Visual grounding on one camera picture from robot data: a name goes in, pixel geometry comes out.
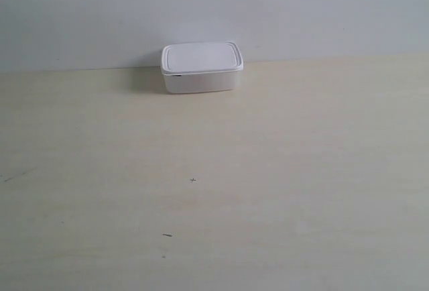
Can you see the white lidded plastic box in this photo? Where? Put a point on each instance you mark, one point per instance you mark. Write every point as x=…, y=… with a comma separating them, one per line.
x=201, y=67

